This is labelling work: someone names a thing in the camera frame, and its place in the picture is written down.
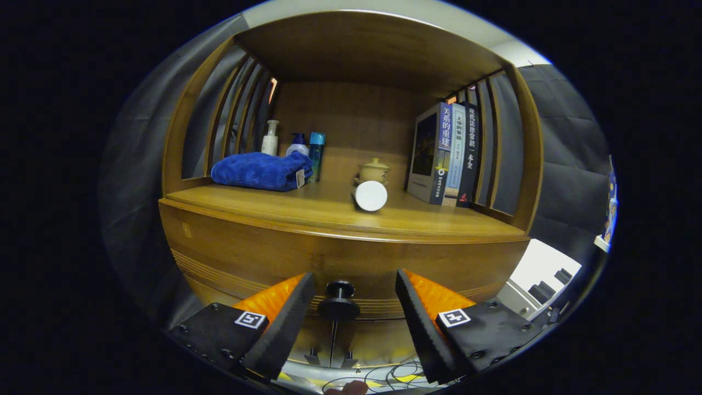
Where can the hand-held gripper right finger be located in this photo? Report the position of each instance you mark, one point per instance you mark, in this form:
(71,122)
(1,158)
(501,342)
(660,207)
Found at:
(422,329)

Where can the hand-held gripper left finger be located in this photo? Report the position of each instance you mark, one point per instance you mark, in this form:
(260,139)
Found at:
(285,329)

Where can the wooden drawer with black knob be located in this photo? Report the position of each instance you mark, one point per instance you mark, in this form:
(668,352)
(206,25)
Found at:
(247,247)

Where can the white and green tube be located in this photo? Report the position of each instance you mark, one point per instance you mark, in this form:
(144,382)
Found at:
(370,196)

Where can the wooden cabinet door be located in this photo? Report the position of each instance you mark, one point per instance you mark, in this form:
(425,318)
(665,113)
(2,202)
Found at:
(373,337)
(315,337)

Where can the wooden countertop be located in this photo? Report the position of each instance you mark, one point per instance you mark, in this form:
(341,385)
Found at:
(307,211)

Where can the wooden cabinet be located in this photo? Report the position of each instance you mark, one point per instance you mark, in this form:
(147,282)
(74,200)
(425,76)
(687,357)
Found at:
(362,49)

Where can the black block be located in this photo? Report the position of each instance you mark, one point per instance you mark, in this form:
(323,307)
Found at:
(563,275)
(543,292)

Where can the white table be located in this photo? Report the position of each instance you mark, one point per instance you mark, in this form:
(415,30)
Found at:
(540,260)

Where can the blue folded towel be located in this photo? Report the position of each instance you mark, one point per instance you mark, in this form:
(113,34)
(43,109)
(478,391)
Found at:
(252,171)

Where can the beige lidded tea cup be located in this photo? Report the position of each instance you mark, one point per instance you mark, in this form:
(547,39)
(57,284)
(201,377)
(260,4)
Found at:
(374,170)

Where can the book with pale spine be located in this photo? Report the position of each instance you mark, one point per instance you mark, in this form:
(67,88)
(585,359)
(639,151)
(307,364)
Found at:
(457,164)

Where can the teal transparent bottle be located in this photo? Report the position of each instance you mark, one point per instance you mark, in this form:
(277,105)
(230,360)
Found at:
(316,156)

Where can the book with black spine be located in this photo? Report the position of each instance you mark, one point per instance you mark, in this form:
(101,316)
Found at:
(470,159)

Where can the thick book with blue spine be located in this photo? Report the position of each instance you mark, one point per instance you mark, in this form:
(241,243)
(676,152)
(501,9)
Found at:
(422,148)

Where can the white bottle with blue cap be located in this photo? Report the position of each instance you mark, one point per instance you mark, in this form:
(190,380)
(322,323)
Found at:
(297,148)

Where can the white pump bottle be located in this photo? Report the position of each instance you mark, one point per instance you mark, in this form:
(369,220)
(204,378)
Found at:
(270,145)

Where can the colourful printed paper bag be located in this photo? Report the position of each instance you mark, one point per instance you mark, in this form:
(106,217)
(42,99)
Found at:
(610,214)

